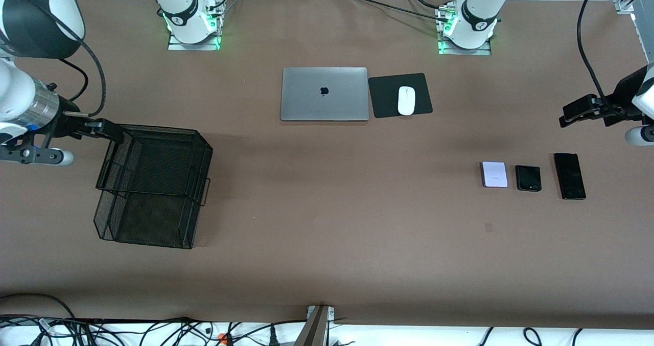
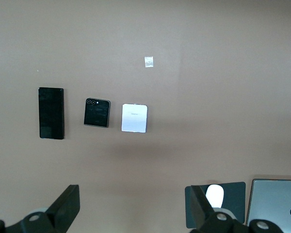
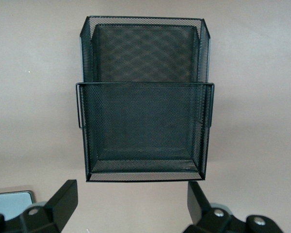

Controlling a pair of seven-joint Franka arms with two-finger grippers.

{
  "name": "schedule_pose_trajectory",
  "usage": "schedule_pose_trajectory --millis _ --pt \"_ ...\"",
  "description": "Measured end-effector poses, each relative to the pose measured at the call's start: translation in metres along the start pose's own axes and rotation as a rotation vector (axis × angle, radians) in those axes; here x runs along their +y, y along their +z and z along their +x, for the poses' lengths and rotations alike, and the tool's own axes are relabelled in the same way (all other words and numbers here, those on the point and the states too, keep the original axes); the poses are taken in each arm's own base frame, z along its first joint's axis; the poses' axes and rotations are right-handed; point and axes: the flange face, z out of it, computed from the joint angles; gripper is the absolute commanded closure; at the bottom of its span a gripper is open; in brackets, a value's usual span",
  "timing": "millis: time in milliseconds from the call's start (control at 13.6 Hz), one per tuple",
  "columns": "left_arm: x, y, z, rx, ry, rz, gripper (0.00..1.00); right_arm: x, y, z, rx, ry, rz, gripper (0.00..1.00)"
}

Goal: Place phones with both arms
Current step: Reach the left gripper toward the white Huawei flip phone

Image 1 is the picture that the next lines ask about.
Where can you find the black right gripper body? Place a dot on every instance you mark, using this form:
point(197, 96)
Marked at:
point(65, 122)

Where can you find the black mouse pad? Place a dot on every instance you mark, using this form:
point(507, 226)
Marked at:
point(386, 98)

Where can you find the silver closed laptop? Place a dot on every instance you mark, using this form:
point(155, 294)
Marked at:
point(324, 93)

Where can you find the grey metal side panel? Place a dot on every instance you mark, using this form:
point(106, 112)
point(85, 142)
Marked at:
point(646, 39)

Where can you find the black slab smartphone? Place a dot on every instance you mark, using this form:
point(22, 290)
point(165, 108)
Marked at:
point(569, 176)

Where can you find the white flip phone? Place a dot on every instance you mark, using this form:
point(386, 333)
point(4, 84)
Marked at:
point(494, 175)

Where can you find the black mesh desk organizer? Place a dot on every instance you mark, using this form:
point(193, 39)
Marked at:
point(153, 187)

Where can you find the white computer mouse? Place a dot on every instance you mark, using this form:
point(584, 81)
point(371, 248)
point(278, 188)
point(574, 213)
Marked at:
point(406, 100)

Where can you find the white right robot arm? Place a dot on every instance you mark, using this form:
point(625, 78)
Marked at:
point(25, 95)

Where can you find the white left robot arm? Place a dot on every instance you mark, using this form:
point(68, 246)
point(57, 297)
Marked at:
point(477, 8)

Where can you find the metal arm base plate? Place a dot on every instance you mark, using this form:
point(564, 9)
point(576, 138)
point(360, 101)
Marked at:
point(447, 51)
point(176, 45)

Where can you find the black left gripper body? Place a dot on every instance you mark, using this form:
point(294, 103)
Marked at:
point(622, 96)

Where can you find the aluminium camera post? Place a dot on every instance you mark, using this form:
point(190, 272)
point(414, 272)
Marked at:
point(318, 328)

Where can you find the black flip phone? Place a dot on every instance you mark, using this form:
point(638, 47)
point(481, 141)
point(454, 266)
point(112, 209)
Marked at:
point(528, 178)

